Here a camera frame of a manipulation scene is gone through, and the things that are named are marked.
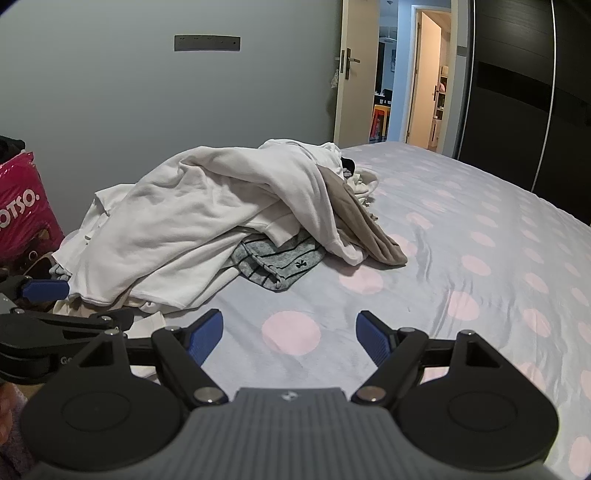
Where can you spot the cream bedroom door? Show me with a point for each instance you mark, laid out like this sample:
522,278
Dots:
355,106

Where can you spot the pile of white and grey clothes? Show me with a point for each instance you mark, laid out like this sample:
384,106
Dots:
194,207

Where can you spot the cream knit garment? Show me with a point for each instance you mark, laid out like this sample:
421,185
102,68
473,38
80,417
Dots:
364,182

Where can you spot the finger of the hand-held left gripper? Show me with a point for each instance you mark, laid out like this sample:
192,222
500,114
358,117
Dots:
46,290
55,322

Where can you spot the white cotton garment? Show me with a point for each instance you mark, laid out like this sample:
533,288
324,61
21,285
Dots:
157,295

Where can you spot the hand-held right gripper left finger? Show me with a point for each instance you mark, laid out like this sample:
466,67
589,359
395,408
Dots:
205,337

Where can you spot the polka dot bed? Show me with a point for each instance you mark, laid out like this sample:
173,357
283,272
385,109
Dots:
415,258

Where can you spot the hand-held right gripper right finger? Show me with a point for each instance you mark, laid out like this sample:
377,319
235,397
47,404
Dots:
374,339

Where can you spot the black wardrobe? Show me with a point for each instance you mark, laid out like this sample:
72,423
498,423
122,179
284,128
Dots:
517,115

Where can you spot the grey striped garment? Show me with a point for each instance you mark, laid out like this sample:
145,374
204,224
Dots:
281,263

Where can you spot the beige shirt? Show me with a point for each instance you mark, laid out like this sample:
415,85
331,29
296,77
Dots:
364,226

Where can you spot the grey wall plate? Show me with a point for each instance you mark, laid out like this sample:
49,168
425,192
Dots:
207,43

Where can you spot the cream hallway door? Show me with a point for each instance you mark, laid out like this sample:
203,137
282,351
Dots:
422,78

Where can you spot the pink plastic package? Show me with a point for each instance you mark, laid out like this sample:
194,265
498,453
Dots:
25,217

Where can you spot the black cloth item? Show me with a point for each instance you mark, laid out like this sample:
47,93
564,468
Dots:
347,164

